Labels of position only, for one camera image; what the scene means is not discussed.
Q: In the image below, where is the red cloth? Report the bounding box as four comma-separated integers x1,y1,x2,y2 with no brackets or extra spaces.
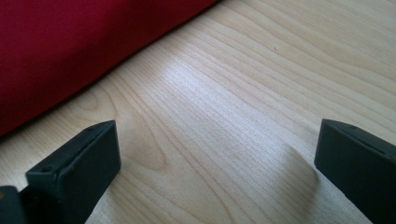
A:
0,0,219,137

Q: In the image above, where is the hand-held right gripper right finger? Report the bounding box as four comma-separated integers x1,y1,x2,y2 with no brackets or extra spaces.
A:
314,119,396,224

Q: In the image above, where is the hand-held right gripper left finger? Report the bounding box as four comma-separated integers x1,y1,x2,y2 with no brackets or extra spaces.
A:
25,119,121,224

